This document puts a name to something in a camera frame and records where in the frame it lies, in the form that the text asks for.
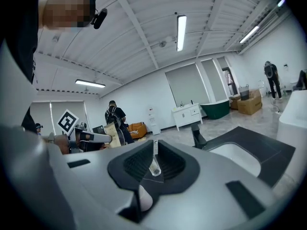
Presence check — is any black vanity countertop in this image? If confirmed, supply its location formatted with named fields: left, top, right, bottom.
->
left=201, top=126, right=296, bottom=188

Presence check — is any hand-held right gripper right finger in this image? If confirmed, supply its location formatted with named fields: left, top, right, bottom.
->
left=141, top=139, right=276, bottom=230

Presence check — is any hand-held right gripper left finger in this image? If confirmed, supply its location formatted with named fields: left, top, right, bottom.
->
left=47, top=139, right=154, bottom=230

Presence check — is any white water dispenser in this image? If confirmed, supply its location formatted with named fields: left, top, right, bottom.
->
left=148, top=107, right=161, bottom=136

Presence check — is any person's head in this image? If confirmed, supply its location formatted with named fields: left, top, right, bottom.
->
left=39, top=0, right=98, bottom=32

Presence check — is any clear drinking glass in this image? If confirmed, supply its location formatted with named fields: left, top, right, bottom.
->
left=148, top=155, right=162, bottom=177

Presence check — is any white cabinet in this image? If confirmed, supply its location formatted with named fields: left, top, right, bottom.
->
left=171, top=103, right=203, bottom=132

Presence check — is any grey roller blind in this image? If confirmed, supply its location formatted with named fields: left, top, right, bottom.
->
left=165, top=63, right=211, bottom=107
left=30, top=101, right=90, bottom=137
left=201, top=58, right=227, bottom=102

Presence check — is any black faucet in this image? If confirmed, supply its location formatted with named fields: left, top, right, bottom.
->
left=190, top=123, right=208, bottom=150

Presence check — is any person's left forearm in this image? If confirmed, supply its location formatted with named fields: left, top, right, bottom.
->
left=43, top=132, right=72, bottom=155

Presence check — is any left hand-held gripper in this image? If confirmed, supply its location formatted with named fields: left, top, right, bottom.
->
left=57, top=109, right=113, bottom=154

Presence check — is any person's black shirt torso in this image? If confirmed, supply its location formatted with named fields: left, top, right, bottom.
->
left=3, top=0, right=46, bottom=135

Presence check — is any black head-mounted camera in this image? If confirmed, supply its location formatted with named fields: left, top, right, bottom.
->
left=90, top=8, right=108, bottom=30

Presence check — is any white bathtub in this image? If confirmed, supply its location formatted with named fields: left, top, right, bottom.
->
left=276, top=90, right=307, bottom=183

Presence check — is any orange sofa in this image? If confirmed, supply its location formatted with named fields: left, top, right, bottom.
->
left=127, top=122, right=148, bottom=139

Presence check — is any dark green bathtub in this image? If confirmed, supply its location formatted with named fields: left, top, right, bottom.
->
left=200, top=98, right=231, bottom=120

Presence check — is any wire basket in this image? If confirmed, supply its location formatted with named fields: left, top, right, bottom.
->
left=238, top=84, right=250, bottom=101

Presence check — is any small cardboard box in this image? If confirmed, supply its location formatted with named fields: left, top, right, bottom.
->
left=229, top=94, right=241, bottom=110

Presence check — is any large cardboard box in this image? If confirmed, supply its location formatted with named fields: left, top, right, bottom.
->
left=237, top=89, right=262, bottom=115

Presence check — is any white sink basin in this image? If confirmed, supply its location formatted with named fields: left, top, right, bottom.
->
left=210, top=142, right=261, bottom=177

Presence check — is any cream ceramic mug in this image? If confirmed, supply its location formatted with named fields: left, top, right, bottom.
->
left=139, top=184, right=154, bottom=212

